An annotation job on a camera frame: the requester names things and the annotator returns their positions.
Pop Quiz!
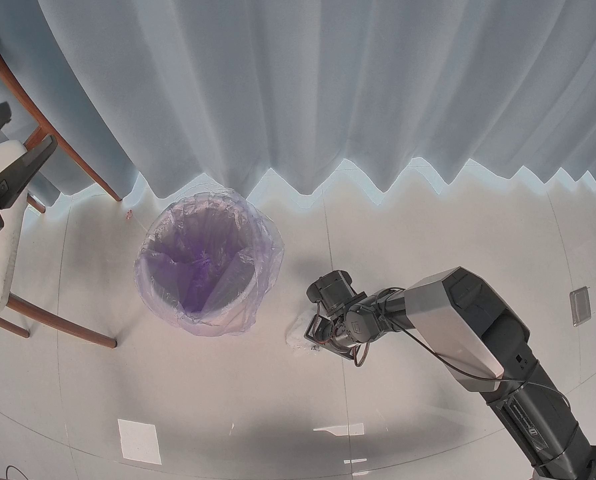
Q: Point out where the pale blue curtain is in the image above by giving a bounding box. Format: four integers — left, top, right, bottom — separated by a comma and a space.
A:
0, 0, 596, 206

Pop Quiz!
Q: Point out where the purple plastic bag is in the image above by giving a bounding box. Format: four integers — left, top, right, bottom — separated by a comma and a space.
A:
134, 184, 285, 338

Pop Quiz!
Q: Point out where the white trash bin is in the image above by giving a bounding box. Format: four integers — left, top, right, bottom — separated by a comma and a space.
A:
145, 203, 259, 319

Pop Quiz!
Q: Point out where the white paper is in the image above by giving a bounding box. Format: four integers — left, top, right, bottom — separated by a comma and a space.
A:
285, 309, 329, 358

